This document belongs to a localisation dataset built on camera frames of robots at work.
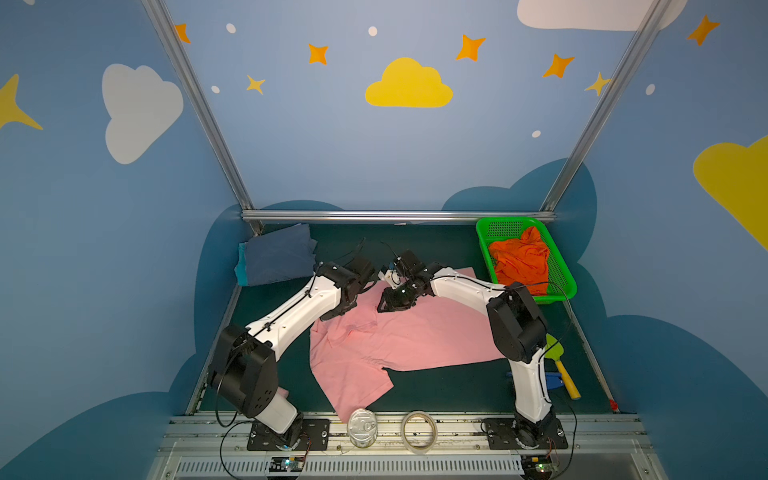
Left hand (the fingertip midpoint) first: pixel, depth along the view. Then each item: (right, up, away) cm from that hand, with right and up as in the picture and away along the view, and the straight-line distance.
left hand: (339, 309), depth 84 cm
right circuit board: (+50, -36, -13) cm, 63 cm away
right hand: (+12, -1, +7) cm, 14 cm away
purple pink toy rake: (-15, -22, -4) cm, 27 cm away
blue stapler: (+60, -20, -2) cm, 63 cm away
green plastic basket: (+56, +26, +32) cm, 69 cm away
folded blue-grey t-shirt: (-24, +15, +21) cm, 36 cm away
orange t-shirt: (+62, +14, +21) cm, 67 cm away
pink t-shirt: (+3, -14, +4) cm, 15 cm away
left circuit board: (-11, -35, -14) cm, 39 cm away
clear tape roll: (+18, -32, -11) cm, 38 cm away
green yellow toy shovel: (+63, -13, +3) cm, 65 cm away
